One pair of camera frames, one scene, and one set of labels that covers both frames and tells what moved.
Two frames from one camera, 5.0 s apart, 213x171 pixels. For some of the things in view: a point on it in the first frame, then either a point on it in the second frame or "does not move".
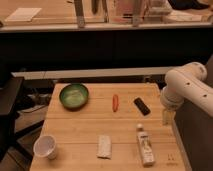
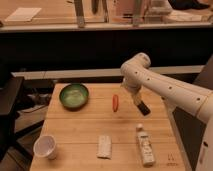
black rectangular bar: (141, 106) does not move
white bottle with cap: (147, 151) does not move
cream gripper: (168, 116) → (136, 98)
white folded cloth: (104, 146) does not move
